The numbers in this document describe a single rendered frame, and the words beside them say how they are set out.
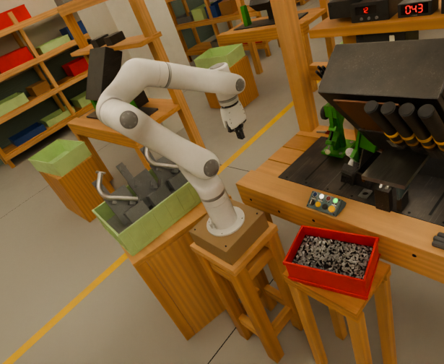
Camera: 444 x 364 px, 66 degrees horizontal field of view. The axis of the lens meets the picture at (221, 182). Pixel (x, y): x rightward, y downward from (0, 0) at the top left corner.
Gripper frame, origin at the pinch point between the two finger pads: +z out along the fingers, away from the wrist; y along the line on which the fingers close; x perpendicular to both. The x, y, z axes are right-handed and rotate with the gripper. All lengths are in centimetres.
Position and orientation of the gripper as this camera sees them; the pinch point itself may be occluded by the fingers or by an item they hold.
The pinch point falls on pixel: (240, 134)
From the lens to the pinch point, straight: 153.4
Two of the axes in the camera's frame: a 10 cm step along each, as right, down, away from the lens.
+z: 3.2, 7.7, 5.5
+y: -6.9, 5.9, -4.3
